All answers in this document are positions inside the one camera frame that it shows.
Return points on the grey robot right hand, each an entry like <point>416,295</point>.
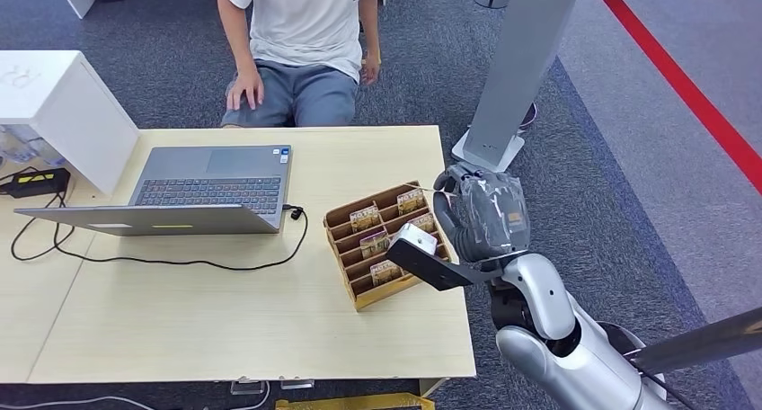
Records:
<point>494,216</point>

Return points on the person's left forearm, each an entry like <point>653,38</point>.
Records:
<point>369,29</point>

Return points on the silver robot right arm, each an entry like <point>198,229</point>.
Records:
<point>553,324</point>

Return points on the person's right forearm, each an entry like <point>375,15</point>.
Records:
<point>235,35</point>

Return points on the wooden card holder rack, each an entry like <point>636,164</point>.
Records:
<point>381,294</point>

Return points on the person's left hand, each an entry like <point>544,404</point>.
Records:
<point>371,69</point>

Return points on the person's hand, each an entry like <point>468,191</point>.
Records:
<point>245,88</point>
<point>371,69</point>

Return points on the person's right hand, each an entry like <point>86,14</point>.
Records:
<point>245,88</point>

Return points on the grey kiosk stand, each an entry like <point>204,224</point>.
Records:
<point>518,68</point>

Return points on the dark metal pole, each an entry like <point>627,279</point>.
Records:
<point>696,342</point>

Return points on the clear table clamp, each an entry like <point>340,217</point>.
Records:
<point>247,387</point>
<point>297,385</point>

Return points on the grey open laptop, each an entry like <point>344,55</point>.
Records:
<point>208,175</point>

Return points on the white box cabinet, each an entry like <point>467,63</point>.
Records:
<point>59,103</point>

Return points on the black power adapter yellow label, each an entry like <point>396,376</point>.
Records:
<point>37,182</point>

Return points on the clear water bottles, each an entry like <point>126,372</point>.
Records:
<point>24,145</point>

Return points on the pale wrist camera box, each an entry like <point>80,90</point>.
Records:
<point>428,264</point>

